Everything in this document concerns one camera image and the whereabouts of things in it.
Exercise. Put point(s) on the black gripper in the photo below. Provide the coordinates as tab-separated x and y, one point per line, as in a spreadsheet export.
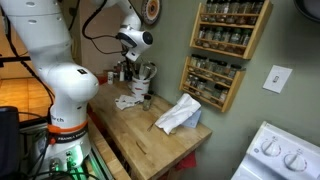
131	66

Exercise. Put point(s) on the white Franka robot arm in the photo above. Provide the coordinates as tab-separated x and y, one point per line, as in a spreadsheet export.
60	76

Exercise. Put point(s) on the white utensil crock red fish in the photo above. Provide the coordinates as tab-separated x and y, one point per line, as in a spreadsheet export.
140	87

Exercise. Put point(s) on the steel grinder with white base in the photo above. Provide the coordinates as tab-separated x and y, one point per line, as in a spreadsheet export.
122	74

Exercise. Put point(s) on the metal tongs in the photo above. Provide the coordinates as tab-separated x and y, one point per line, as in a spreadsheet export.
150	70

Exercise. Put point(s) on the white shaker with black spade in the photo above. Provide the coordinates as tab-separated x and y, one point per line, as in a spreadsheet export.
110	78

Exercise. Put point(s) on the red silicone trivet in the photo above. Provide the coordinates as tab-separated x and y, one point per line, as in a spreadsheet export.
102	80

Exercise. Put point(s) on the small white towel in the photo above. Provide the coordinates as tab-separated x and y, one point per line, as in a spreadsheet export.
127	101

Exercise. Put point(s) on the small glass jar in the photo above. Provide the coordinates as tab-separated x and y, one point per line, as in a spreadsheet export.
147	104

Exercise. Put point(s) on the wooden spice rack small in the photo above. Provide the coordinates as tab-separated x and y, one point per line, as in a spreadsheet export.
213	81

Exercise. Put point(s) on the pale blue paper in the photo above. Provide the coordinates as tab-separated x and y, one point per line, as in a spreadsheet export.
195	120

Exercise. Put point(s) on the wooden spice rack large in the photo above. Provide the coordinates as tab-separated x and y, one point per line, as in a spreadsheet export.
233	30

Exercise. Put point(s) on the red cloth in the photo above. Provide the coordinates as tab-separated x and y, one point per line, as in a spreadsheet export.
186	161

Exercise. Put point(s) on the black monitor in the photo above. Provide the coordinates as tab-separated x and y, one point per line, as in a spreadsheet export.
8	140

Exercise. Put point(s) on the white stove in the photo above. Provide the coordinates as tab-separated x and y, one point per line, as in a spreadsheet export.
280	156

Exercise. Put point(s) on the hanging dark pan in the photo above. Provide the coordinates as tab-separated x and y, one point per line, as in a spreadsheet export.
310	8

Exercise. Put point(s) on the round decorative wall plate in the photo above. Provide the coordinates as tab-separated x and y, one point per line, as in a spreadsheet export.
151	10

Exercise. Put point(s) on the black camera stand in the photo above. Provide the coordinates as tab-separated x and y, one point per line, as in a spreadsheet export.
15	59

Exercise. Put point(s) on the white light switch plate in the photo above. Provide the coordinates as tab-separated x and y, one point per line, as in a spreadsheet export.
277	79

